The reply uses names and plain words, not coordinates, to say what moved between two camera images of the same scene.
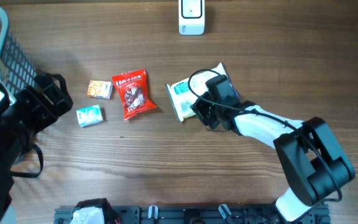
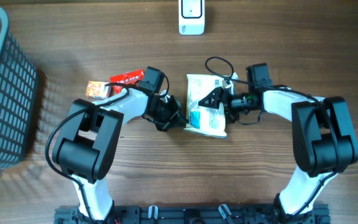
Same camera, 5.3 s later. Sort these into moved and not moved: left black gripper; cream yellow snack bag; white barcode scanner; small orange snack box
Moved: cream yellow snack bag; left black gripper
Not moved: small orange snack box; white barcode scanner
